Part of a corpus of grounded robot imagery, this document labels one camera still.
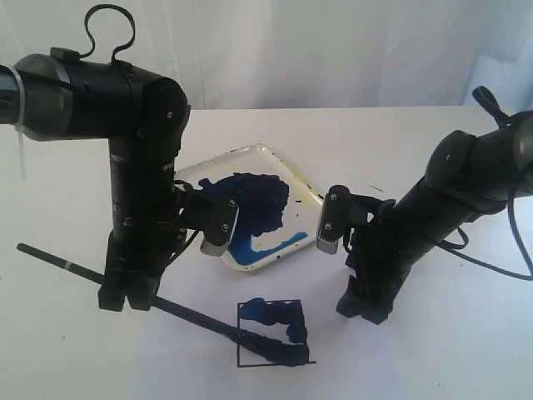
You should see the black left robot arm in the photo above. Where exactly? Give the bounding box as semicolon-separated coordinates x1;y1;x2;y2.
1;48;190;312

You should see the white curtain backdrop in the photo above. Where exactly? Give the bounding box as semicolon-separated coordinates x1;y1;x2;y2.
1;1;532;111

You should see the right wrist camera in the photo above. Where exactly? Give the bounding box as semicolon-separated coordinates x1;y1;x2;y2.
316;185;351;255

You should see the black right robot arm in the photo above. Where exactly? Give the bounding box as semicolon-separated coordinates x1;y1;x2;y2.
316;112;532;324

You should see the black paintbrush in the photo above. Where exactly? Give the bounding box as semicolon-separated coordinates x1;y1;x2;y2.
16;243;310;367

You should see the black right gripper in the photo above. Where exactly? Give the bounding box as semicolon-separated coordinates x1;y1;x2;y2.
336;199;413;325

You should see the white paper sheet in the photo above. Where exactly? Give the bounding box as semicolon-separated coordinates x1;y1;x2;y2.
77;250;463;399

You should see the white paint tray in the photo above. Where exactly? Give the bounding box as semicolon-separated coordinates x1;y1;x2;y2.
175;143;322;273

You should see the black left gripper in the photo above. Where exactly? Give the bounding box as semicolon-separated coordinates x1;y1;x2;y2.
97;220;187;312

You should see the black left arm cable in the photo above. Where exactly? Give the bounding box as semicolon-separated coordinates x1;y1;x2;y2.
74;3;138;63

